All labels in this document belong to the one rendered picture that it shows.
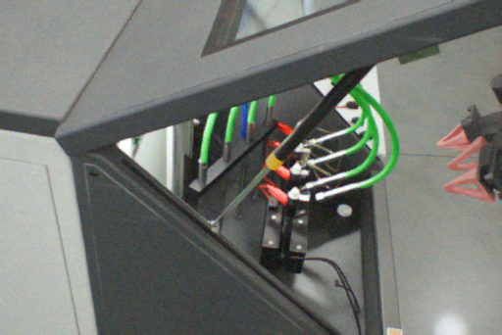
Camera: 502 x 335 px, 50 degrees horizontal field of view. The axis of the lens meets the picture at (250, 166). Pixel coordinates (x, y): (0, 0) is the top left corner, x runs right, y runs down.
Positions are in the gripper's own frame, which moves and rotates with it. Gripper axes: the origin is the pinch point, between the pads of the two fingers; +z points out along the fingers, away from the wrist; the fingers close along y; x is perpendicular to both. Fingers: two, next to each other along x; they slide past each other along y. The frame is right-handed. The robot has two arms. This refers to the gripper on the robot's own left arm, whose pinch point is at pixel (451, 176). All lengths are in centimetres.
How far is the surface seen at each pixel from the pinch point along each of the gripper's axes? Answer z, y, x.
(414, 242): 97, -85, 119
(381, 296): 27.3, 7.9, 22.8
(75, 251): 34, 37, -38
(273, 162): 2.4, 24.2, -32.8
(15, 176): 28, 35, -52
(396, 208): 108, -104, 114
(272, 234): 44.2, 3.7, 1.6
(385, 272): 28.4, 1.3, 23.5
